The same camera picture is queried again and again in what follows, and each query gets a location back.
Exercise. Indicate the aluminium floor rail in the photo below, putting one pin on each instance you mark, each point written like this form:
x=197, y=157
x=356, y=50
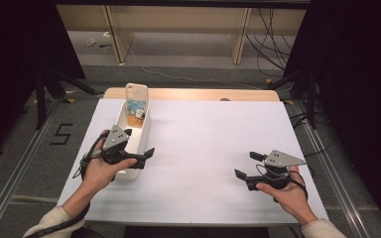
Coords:
x=16, y=175
x=330, y=168

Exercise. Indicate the yellow tape marker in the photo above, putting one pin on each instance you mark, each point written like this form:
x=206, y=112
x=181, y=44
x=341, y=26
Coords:
x=69, y=100
x=268, y=80
x=289, y=101

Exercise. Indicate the small white floor object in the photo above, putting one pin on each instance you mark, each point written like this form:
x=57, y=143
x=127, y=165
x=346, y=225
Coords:
x=91, y=41

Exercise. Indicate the person's left hand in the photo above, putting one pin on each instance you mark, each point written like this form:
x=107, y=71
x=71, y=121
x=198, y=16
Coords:
x=99, y=173

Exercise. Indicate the black tripod stand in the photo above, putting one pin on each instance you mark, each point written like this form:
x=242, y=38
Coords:
x=311, y=95
x=41, y=99

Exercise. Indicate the wooden table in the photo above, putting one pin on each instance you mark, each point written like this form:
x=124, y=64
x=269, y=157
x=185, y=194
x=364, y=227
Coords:
x=185, y=94

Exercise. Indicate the printed orange phone case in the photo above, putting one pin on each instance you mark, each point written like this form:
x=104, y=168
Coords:
x=136, y=105

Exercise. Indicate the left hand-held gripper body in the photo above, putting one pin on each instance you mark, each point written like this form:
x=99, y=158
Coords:
x=115, y=139

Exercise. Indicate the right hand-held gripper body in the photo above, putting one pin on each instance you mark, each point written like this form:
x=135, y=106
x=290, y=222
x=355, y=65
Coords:
x=280, y=159

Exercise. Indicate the person's right hand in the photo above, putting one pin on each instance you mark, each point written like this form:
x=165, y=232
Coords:
x=289, y=196

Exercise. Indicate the black curtain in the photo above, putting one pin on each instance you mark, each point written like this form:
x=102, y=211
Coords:
x=13, y=49
x=360, y=66

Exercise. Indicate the white plastic bin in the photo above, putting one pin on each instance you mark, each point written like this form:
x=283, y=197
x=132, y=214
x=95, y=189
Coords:
x=142, y=139

